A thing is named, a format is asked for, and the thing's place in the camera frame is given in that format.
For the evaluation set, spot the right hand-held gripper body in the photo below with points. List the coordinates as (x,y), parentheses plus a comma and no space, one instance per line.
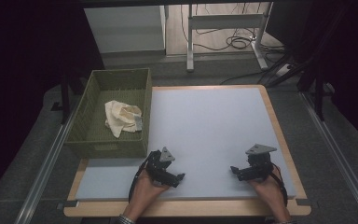
(258,161)

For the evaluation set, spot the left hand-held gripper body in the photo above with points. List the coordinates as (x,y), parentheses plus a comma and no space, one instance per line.
(157,166)

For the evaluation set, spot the green woven basket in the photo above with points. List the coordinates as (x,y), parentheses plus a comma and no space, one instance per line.
(105,140)

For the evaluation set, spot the cream printed cloth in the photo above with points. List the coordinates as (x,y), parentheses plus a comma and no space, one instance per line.
(122,118)

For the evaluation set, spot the person's left hand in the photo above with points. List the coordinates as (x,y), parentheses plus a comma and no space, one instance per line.
(146,191)

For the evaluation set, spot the person's right hand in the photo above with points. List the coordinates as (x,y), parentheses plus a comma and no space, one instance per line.
(270,193)

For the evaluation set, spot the black upright stand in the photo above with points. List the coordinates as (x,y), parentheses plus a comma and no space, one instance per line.
(319,96)
(64,99)

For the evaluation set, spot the white power strip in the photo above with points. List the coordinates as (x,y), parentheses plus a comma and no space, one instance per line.
(284,70)

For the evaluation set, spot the white cabinet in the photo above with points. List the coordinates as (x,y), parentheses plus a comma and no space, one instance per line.
(127,29)

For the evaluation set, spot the grey table corner bracket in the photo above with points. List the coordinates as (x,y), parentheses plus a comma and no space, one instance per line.
(303,202)
(68,204)

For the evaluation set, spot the long metal floor rail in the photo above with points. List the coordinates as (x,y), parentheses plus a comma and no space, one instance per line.
(338,158)
(43,174)

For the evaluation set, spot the white desk frame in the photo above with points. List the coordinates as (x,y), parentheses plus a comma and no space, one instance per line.
(227,21)

